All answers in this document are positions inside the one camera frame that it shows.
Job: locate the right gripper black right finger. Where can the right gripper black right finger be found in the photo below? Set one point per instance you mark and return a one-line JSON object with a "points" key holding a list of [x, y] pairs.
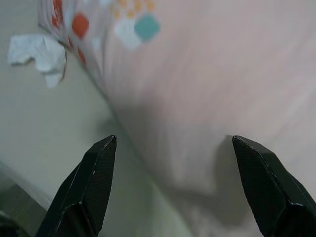
{"points": [[276, 197]]}

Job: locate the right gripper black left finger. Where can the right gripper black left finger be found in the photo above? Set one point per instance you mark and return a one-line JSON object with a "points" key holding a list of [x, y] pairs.
{"points": [[84, 197]]}

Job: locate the pink dotted pillow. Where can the pink dotted pillow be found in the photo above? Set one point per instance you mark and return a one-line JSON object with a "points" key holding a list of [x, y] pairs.
{"points": [[197, 74]]}

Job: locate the white tissue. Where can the white tissue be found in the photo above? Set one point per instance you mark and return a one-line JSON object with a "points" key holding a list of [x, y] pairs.
{"points": [[44, 54]]}

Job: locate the beige mattress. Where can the beige mattress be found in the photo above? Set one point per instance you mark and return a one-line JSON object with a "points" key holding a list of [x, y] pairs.
{"points": [[49, 118]]}

